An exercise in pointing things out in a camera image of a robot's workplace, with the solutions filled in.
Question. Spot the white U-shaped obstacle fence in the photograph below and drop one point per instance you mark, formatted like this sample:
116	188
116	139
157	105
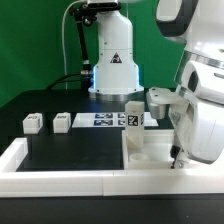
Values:
197	180

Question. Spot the white square table top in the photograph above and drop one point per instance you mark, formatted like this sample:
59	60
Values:
155	153

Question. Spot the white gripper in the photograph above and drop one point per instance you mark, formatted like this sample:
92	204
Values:
196	110

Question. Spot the white sheet with tags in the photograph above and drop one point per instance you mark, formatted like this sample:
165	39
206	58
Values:
107	119

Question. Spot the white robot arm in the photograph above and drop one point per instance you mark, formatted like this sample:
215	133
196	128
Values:
198	24

